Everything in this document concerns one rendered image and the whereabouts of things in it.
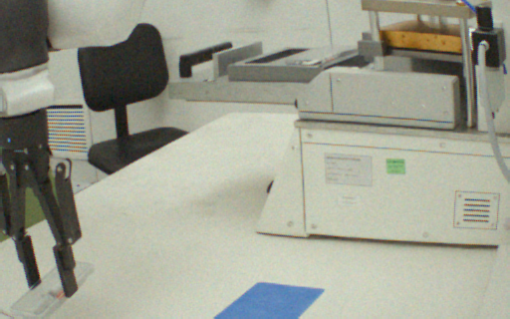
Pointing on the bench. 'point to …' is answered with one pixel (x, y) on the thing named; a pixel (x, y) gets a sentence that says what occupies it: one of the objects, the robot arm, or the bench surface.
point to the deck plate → (414, 128)
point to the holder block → (264, 63)
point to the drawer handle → (200, 57)
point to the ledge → (497, 288)
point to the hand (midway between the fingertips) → (47, 268)
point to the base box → (389, 188)
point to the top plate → (426, 0)
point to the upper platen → (423, 39)
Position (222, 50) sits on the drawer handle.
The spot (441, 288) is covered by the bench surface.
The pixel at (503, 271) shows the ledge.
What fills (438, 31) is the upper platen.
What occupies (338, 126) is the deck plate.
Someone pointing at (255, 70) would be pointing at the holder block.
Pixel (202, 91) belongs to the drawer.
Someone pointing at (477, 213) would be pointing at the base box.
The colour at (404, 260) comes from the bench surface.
